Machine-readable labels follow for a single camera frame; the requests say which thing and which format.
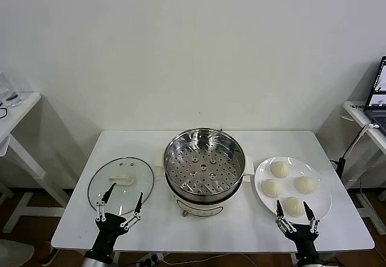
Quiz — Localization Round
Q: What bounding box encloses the black power adapter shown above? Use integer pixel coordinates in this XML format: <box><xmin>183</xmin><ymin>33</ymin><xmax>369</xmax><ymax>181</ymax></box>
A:
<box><xmin>337</xmin><ymin>157</ymin><xmax>346</xmax><ymax>180</ymax></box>

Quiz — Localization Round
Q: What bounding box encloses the white electric cooking pot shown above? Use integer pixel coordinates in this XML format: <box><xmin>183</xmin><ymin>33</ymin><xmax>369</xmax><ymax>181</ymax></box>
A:
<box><xmin>154</xmin><ymin>154</ymin><xmax>255</xmax><ymax>219</ymax></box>

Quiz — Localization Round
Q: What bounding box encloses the white steamed baozi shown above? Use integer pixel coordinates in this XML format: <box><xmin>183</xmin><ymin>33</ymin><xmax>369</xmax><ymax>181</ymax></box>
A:
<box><xmin>270</xmin><ymin>161</ymin><xmax>291</xmax><ymax>178</ymax></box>
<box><xmin>261</xmin><ymin>178</ymin><xmax>282</xmax><ymax>198</ymax></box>
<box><xmin>294</xmin><ymin>176</ymin><xmax>316</xmax><ymax>194</ymax></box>
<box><xmin>283</xmin><ymin>196</ymin><xmax>306</xmax><ymax>218</ymax></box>

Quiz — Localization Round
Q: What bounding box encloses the white laptop cable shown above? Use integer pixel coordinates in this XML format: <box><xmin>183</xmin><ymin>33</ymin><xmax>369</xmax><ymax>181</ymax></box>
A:
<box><xmin>342</xmin><ymin>123</ymin><xmax>381</xmax><ymax>159</ymax></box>

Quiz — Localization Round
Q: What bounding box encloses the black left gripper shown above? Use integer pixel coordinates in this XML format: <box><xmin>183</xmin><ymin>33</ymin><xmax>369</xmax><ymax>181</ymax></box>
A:
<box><xmin>95</xmin><ymin>182</ymin><xmax>144</xmax><ymax>254</ymax></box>

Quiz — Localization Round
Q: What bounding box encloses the white round plate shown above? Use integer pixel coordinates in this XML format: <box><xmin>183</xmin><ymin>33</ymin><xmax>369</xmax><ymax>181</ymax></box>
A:
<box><xmin>254</xmin><ymin>156</ymin><xmax>333</xmax><ymax>225</ymax></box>

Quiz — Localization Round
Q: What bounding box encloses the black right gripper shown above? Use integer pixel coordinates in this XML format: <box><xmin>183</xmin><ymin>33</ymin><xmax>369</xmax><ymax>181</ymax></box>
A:
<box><xmin>274</xmin><ymin>199</ymin><xmax>320</xmax><ymax>257</ymax></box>

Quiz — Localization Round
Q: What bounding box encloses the white side desk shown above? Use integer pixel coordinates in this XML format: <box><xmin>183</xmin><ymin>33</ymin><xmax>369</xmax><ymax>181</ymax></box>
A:
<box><xmin>342</xmin><ymin>99</ymin><xmax>386</xmax><ymax>236</ymax></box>
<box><xmin>0</xmin><ymin>91</ymin><xmax>72</xmax><ymax>233</ymax></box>

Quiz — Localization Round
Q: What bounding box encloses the white round object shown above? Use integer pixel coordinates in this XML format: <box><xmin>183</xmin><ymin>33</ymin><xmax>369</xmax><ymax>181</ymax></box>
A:
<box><xmin>0</xmin><ymin>239</ymin><xmax>36</xmax><ymax>267</ymax></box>

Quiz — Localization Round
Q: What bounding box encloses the white power strip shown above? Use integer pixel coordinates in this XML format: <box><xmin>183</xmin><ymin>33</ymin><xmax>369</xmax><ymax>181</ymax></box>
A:
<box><xmin>138</xmin><ymin>253</ymin><xmax>165</xmax><ymax>265</ymax></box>

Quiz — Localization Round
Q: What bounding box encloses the clear glass container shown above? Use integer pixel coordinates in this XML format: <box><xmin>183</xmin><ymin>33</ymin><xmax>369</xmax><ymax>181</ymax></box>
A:
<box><xmin>0</xmin><ymin>71</ymin><xmax>25</xmax><ymax>108</ymax></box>

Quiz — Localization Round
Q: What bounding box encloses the stainless steel steamer basket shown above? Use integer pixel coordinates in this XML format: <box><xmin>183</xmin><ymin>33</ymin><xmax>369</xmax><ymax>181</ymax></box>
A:
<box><xmin>163</xmin><ymin>128</ymin><xmax>245</xmax><ymax>196</ymax></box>

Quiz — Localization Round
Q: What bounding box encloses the dark open laptop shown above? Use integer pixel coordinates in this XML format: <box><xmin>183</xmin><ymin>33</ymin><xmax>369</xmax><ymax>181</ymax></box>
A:
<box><xmin>363</xmin><ymin>55</ymin><xmax>386</xmax><ymax>135</ymax></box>

